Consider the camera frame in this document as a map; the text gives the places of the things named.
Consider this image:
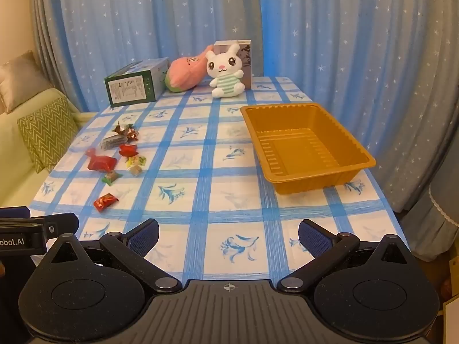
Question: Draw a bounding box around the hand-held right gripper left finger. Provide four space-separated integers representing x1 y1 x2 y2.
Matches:
41 218 183 294

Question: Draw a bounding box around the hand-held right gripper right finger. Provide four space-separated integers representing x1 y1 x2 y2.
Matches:
276 218 418 294

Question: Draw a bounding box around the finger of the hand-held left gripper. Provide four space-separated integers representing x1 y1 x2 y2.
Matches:
0 206 31 219
42 212 80 239

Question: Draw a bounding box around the small red gold-print candy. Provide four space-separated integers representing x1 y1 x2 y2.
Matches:
93 193 120 211

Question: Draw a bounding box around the large red candy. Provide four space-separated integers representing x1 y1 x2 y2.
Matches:
85 148 118 171

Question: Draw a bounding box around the gold plastic tray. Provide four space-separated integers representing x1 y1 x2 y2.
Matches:
240 103 376 195

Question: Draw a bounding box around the silver grey snack packet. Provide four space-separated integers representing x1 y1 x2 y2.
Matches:
100 134 127 150

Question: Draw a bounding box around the light green sofa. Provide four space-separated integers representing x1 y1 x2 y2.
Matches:
0 48 97 208

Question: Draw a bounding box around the blue checked tablecloth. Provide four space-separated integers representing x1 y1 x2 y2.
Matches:
29 75 397 283

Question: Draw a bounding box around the green zigzag cushion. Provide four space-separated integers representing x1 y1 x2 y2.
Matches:
17 97 79 173

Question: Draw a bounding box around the grey lace-trimmed fabric cover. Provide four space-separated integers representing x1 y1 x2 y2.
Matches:
400 175 459 262

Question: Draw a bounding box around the beige satin cushion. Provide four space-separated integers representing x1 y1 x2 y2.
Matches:
0 51 51 113

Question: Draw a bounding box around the green white cardboard box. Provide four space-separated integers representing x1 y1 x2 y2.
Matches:
105 57 170 108

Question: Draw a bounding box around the pink peach plush toy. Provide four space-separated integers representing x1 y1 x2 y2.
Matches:
165 45 215 93

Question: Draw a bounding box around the blue star print curtain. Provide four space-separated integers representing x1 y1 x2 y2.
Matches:
30 0 264 113
258 0 459 212

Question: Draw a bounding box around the grey floral print box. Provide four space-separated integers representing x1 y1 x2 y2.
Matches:
214 39 253 90

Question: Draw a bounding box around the white bunny plush toy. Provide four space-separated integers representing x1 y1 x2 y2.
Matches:
205 43 248 98

